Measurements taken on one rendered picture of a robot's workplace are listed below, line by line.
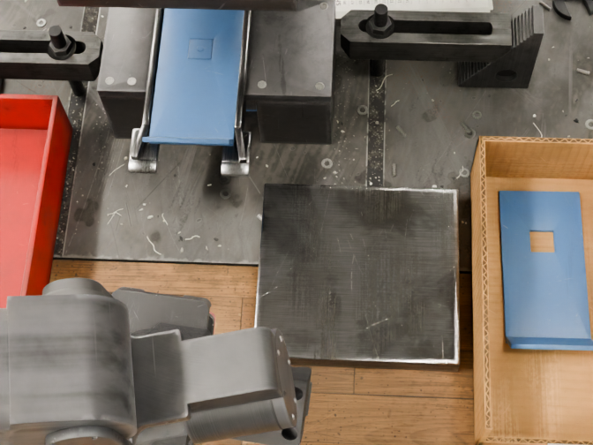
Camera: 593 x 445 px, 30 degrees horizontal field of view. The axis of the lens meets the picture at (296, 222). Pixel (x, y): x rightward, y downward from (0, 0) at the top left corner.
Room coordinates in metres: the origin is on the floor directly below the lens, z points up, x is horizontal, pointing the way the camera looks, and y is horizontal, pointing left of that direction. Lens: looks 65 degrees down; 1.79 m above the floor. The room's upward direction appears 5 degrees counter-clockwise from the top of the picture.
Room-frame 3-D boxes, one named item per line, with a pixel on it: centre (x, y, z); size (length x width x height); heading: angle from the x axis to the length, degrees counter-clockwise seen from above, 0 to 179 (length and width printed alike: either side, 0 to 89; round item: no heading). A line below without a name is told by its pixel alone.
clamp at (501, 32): (0.55, -0.13, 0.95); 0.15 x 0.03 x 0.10; 83
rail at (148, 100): (0.54, 0.11, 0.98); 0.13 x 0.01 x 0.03; 173
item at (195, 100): (0.51, 0.07, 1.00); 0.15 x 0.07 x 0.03; 173
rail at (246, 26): (0.53, 0.03, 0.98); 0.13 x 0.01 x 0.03; 173
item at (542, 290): (0.34, -0.21, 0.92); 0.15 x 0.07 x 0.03; 174
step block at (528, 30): (0.55, -0.19, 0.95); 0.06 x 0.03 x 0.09; 83
